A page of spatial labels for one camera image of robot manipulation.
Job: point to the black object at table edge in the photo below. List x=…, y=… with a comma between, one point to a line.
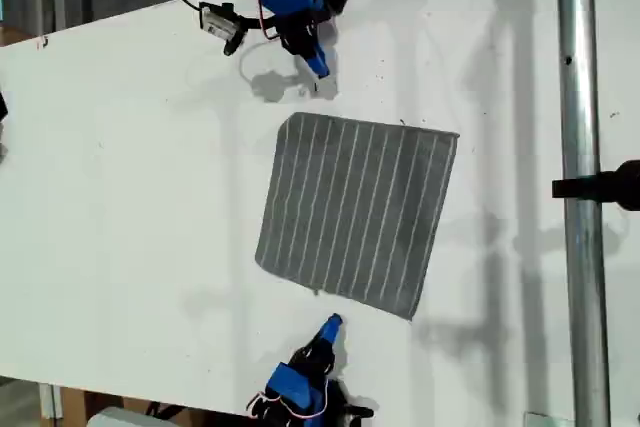
x=2, y=107

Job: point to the grey striped towel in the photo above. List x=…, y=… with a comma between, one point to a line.
x=350, y=217

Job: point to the brown cardboard box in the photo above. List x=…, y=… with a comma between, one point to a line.
x=75, y=404

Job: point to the steel post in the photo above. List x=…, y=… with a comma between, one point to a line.
x=580, y=272

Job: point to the black camera stalk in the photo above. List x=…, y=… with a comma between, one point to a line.
x=250, y=27

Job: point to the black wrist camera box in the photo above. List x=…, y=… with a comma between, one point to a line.
x=359, y=412
x=216, y=21

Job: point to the white foam block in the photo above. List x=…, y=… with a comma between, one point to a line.
x=125, y=418

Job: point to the black clamp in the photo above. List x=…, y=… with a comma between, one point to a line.
x=605, y=186

